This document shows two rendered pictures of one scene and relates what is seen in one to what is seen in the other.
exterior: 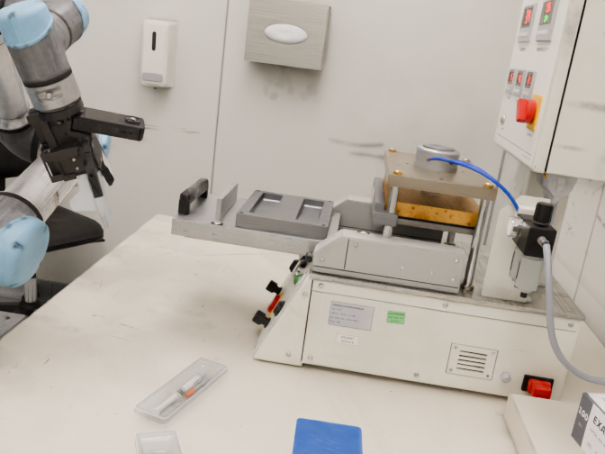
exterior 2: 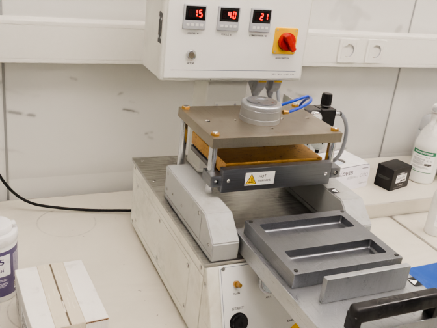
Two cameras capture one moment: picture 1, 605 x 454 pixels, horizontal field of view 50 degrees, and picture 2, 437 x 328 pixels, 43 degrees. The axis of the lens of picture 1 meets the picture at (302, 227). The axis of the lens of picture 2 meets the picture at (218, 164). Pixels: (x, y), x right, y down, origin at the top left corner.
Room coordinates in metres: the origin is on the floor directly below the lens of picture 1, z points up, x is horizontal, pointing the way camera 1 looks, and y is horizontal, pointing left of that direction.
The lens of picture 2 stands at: (1.75, 0.64, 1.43)
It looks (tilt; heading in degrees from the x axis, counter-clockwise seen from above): 22 degrees down; 241
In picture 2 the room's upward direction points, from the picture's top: 7 degrees clockwise
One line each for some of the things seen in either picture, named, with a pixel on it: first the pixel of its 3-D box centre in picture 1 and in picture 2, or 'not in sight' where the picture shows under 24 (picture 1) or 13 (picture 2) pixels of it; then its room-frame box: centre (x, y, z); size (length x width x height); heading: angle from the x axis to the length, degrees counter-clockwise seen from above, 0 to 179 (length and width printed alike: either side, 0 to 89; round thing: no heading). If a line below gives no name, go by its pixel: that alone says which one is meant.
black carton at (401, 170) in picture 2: not in sight; (393, 174); (0.53, -0.45, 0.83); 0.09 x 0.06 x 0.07; 11
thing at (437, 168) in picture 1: (450, 186); (259, 125); (1.15, -0.26, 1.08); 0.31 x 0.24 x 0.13; 176
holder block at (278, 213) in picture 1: (287, 213); (320, 244); (1.19, 0.03, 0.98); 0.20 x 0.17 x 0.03; 176
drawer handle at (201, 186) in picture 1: (194, 195); (395, 309); (1.21, 0.22, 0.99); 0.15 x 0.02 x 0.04; 176
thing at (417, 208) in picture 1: (430, 191); (259, 140); (1.17, -0.23, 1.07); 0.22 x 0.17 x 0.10; 176
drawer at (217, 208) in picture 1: (263, 214); (335, 266); (1.20, 0.08, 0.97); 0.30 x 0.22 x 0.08; 86
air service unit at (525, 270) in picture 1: (526, 245); (314, 124); (0.95, -0.34, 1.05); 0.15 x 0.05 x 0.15; 176
